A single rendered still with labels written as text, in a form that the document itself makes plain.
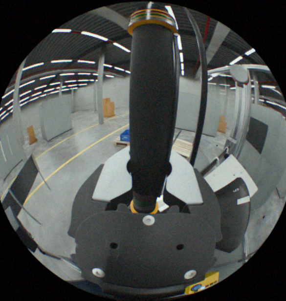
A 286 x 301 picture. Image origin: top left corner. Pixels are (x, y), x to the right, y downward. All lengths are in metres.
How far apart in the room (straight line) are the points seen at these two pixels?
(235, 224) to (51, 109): 6.48
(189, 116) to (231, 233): 5.52
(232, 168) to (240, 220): 0.36
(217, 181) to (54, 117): 6.51
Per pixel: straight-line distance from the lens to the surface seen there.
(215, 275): 0.65
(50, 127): 6.35
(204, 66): 0.16
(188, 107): 5.54
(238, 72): 0.81
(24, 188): 2.09
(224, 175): 0.53
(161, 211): 0.19
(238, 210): 0.23
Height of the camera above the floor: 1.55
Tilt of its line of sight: 30 degrees down
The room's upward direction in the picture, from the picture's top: 2 degrees clockwise
